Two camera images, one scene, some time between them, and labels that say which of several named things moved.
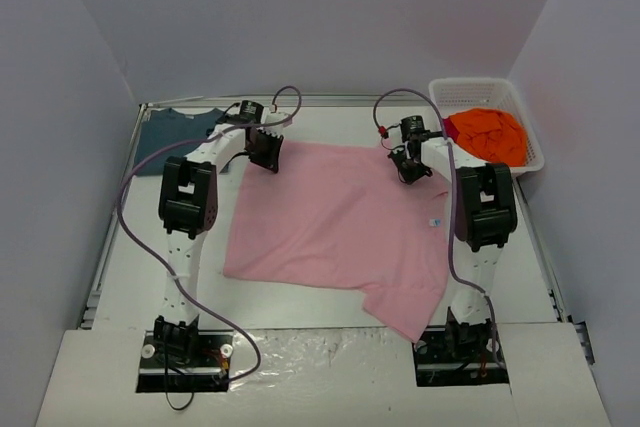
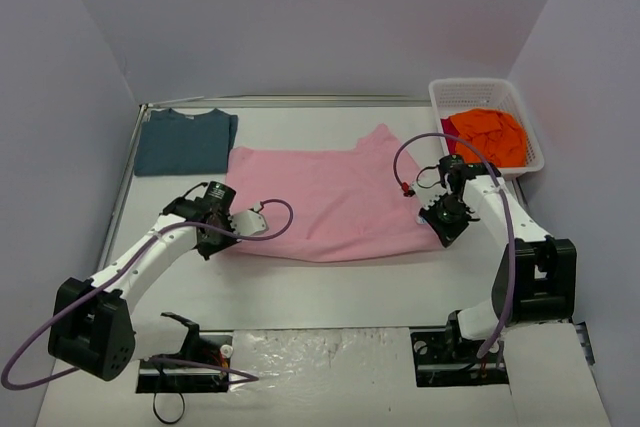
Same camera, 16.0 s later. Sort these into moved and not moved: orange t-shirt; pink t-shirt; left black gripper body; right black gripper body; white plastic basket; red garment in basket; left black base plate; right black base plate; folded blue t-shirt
Moved: pink t-shirt; left black gripper body; right black gripper body
Not moved: white plastic basket; red garment in basket; orange t-shirt; left black base plate; folded blue t-shirt; right black base plate
